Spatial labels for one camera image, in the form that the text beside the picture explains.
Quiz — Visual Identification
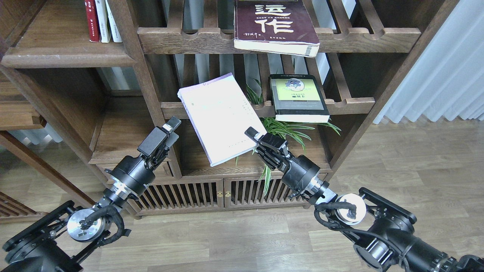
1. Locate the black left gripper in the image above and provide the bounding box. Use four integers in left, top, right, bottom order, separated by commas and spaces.
109, 116, 182, 197

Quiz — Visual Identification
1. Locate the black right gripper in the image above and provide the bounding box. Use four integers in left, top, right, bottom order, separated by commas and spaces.
244, 126, 328, 198

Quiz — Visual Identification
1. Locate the white lavender paperback book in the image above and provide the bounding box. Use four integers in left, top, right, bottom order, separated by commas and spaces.
177, 73, 267, 167

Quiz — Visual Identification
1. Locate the black book yellow-green cover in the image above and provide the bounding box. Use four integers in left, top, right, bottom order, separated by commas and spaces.
270, 74, 330, 123

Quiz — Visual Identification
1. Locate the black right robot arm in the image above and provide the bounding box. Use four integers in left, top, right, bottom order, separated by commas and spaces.
245, 127, 483, 272

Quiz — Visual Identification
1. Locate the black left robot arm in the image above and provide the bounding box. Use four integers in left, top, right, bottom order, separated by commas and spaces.
2, 117, 181, 272

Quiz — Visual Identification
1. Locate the green spider plant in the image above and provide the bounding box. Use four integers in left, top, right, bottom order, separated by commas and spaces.
234, 77, 342, 197

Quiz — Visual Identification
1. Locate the dark wooden bookshelf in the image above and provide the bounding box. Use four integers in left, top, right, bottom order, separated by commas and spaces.
1, 0, 458, 218

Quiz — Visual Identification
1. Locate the white upright book right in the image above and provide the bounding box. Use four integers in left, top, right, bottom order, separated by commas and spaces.
105, 0, 122, 43

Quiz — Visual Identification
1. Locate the white upright book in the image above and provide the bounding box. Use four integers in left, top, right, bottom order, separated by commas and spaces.
95, 0, 111, 43
105, 0, 122, 43

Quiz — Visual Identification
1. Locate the dark red book chinese title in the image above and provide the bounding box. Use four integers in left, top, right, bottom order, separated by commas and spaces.
234, 0, 320, 57

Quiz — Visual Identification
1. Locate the red upright book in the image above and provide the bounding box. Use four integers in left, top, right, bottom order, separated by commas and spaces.
84, 0, 100, 43

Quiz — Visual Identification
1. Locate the wooden side furniture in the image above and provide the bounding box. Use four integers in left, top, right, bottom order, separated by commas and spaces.
0, 72, 95, 223

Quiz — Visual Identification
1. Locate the white curtain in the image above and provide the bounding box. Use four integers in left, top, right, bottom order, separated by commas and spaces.
373, 0, 484, 124

